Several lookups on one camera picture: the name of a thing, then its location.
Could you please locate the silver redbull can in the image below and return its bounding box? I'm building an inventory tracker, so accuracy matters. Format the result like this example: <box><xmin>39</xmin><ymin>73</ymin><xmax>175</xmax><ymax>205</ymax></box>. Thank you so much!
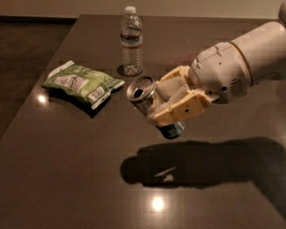
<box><xmin>127</xmin><ymin>76</ymin><xmax>184</xmax><ymax>139</ymax></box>

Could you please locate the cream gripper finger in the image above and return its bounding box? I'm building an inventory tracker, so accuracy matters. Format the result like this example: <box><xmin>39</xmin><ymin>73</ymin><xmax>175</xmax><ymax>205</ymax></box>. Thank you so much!
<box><xmin>156</xmin><ymin>66</ymin><xmax>194</xmax><ymax>108</ymax></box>
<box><xmin>148</xmin><ymin>90</ymin><xmax>219</xmax><ymax>127</ymax></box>

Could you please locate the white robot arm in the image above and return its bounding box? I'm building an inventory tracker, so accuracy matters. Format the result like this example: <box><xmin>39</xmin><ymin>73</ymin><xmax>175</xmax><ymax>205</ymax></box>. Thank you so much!
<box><xmin>148</xmin><ymin>0</ymin><xmax>286</xmax><ymax>127</ymax></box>

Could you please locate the green snack bag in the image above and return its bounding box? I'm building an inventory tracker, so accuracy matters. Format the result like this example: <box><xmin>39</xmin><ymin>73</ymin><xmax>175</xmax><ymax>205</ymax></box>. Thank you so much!
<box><xmin>42</xmin><ymin>60</ymin><xmax>125</xmax><ymax>110</ymax></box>

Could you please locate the clear plastic water bottle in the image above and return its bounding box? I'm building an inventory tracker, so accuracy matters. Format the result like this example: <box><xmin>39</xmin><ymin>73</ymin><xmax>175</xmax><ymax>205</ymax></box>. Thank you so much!
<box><xmin>120</xmin><ymin>6</ymin><xmax>143</xmax><ymax>76</ymax></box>

